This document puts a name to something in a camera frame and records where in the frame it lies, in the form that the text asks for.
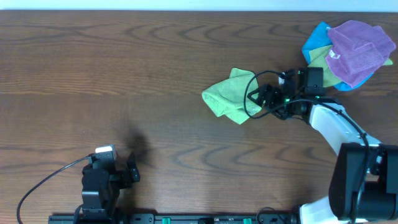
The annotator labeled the light green microfiber cloth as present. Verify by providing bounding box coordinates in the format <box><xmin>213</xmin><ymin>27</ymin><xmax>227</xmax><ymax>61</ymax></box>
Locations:
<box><xmin>201</xmin><ymin>68</ymin><xmax>254</xmax><ymax>124</ymax></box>

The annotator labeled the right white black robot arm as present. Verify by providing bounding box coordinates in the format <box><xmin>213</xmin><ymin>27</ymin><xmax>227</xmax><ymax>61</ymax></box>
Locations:
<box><xmin>243</xmin><ymin>67</ymin><xmax>397</xmax><ymax>223</ymax></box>

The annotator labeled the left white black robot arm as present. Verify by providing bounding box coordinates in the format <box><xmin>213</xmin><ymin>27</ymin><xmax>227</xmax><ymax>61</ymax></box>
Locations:
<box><xmin>73</xmin><ymin>152</ymin><xmax>141</xmax><ymax>224</ymax></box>

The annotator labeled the olive green microfiber cloth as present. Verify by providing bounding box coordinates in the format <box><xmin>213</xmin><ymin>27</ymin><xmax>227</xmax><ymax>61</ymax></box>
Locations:
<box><xmin>308</xmin><ymin>43</ymin><xmax>396</xmax><ymax>87</ymax></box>

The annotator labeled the blue microfiber cloth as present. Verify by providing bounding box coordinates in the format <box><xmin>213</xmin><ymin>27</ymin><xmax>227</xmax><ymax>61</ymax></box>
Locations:
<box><xmin>302</xmin><ymin>22</ymin><xmax>373</xmax><ymax>91</ymax></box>

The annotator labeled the purple microfiber cloth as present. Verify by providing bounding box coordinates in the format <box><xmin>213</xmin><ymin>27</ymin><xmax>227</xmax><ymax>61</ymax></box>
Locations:
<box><xmin>325</xmin><ymin>20</ymin><xmax>396</xmax><ymax>88</ymax></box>

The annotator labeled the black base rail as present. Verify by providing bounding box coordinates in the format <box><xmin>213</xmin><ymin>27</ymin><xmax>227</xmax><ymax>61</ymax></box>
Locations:
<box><xmin>48</xmin><ymin>213</ymin><xmax>300</xmax><ymax>224</ymax></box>

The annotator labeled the left black cable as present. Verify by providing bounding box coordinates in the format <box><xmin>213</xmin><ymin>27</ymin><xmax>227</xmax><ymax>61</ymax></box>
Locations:
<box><xmin>16</xmin><ymin>155</ymin><xmax>94</xmax><ymax>224</ymax></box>

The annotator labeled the black cable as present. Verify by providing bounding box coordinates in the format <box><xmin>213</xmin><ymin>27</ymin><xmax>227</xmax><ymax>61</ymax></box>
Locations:
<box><xmin>243</xmin><ymin>70</ymin><xmax>371</xmax><ymax>224</ymax></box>
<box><xmin>16</xmin><ymin>155</ymin><xmax>94</xmax><ymax>224</ymax></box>

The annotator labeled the right black cable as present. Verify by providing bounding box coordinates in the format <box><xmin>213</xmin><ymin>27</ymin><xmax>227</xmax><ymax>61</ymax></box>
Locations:
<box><xmin>243</xmin><ymin>70</ymin><xmax>371</xmax><ymax>224</ymax></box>

